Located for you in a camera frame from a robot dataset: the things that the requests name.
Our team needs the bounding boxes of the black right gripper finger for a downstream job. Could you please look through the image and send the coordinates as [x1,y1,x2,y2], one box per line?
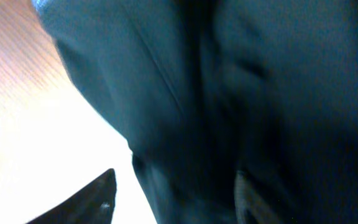
[28,169,117,224]

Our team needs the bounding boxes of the black leggings with red waistband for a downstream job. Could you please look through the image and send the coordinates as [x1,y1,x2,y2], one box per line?
[32,0,358,223]

